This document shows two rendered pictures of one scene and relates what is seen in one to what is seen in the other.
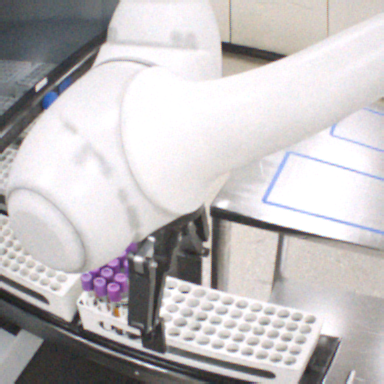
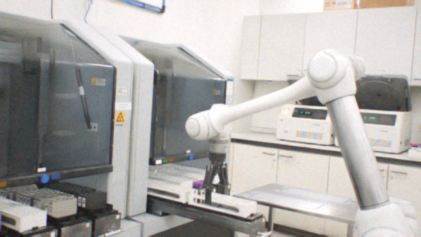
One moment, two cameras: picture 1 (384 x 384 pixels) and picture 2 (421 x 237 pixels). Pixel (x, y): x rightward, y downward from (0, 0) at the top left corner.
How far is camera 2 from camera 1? 138 cm
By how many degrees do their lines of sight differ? 36
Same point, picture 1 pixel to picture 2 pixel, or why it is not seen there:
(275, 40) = (296, 220)
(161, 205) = (212, 126)
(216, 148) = (222, 117)
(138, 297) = (206, 177)
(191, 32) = not seen: hidden behind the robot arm
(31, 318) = (171, 204)
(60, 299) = (183, 193)
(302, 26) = not seen: hidden behind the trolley
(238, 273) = not seen: outside the picture
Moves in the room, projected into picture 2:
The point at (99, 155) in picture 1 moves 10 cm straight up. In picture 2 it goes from (204, 116) to (206, 91)
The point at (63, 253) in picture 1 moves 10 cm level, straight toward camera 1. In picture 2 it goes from (195, 128) to (197, 131)
